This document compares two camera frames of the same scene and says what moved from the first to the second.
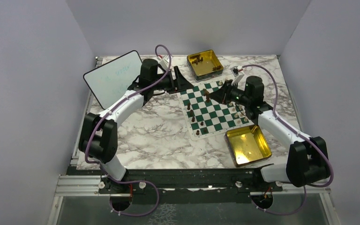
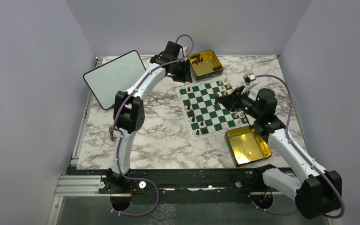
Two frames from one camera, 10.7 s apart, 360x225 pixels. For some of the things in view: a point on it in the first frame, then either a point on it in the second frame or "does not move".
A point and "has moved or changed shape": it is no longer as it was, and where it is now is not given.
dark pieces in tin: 198,59 does not move
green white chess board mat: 207,118 does not move
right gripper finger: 220,95 to 228,101
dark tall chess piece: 206,93 has moved or changed shape
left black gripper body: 168,83 to 180,72
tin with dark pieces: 204,65 does not move
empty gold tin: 247,145 does not move
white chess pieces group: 233,108 does not move
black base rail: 208,186 does not move
